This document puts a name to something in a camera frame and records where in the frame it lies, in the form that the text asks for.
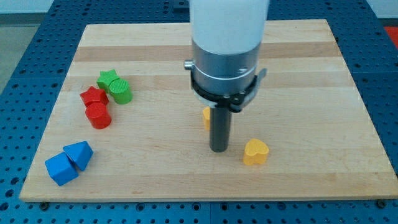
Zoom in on red star block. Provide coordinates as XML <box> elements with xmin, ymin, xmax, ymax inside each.
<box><xmin>80</xmin><ymin>86</ymin><xmax>109</xmax><ymax>107</ymax></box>

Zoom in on green cylinder block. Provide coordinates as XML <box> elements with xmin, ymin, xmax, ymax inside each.
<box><xmin>109</xmin><ymin>79</ymin><xmax>132</xmax><ymax>105</ymax></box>

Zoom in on wooden board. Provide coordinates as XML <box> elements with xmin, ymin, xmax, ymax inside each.
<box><xmin>20</xmin><ymin>19</ymin><xmax>397</xmax><ymax>203</ymax></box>

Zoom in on yellow hexagon block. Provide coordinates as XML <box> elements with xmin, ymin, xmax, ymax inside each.
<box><xmin>202</xmin><ymin>106</ymin><xmax>210</xmax><ymax>131</ymax></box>

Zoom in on blue cube block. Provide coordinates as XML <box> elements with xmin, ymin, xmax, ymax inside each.
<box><xmin>45</xmin><ymin>152</ymin><xmax>78</xmax><ymax>186</ymax></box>

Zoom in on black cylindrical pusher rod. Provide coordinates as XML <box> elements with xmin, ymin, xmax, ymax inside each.
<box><xmin>210</xmin><ymin>108</ymin><xmax>232</xmax><ymax>152</ymax></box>

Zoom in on red cylinder block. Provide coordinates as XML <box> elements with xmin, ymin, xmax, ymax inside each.
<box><xmin>85</xmin><ymin>103</ymin><xmax>112</xmax><ymax>129</ymax></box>

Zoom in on green star block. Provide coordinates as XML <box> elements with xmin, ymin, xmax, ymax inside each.
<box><xmin>96</xmin><ymin>69</ymin><xmax>119</xmax><ymax>93</ymax></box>

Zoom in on yellow heart block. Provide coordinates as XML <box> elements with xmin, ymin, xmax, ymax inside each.
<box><xmin>243</xmin><ymin>138</ymin><xmax>269</xmax><ymax>166</ymax></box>

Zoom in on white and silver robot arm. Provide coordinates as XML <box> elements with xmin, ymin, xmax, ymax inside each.
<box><xmin>185</xmin><ymin>0</ymin><xmax>269</xmax><ymax>113</ymax></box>

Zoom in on blue triangle block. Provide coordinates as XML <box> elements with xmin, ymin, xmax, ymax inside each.
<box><xmin>63</xmin><ymin>141</ymin><xmax>93</xmax><ymax>171</ymax></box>

